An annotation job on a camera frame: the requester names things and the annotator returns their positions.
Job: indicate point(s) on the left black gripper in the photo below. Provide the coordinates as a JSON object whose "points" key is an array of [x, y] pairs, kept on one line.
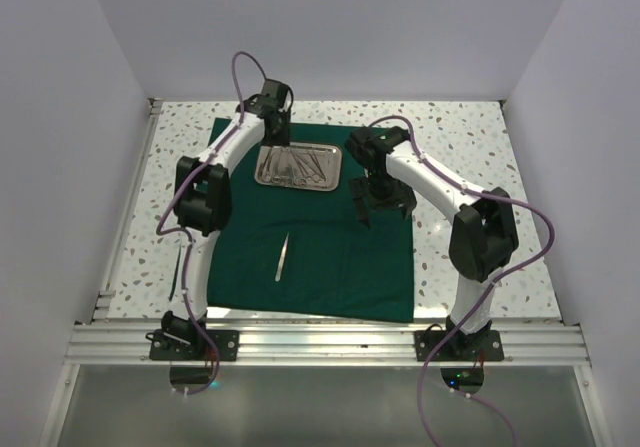
{"points": [[284, 137]]}

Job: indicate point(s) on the wide steel tweezers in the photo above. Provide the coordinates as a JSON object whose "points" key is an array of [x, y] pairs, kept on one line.
{"points": [[282, 258]]}

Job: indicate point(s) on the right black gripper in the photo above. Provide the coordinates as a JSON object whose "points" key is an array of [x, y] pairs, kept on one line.
{"points": [[403, 198]]}

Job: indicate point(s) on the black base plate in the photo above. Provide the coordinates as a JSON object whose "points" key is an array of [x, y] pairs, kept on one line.
{"points": [[223, 345], [483, 346]]}

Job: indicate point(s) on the steel instrument tray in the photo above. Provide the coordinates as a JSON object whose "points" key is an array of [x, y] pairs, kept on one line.
{"points": [[329, 156]]}

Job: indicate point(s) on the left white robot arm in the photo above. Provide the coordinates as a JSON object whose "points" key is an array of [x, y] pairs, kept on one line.
{"points": [[202, 207]]}

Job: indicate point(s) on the aluminium mounting rail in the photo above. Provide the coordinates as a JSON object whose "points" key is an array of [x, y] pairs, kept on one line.
{"points": [[324, 342]]}

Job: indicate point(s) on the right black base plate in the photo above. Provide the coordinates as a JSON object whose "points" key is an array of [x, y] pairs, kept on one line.
{"points": [[483, 346]]}

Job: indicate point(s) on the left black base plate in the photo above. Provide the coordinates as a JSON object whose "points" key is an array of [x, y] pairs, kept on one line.
{"points": [[223, 345]]}

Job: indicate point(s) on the left side aluminium rail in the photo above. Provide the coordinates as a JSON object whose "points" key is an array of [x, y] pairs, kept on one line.
{"points": [[107, 288]]}

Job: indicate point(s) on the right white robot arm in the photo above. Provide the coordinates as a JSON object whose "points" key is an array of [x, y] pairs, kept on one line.
{"points": [[483, 232]]}

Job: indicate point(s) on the steel surgical scissors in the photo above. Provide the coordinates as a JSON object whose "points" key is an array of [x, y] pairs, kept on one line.
{"points": [[311, 168]]}

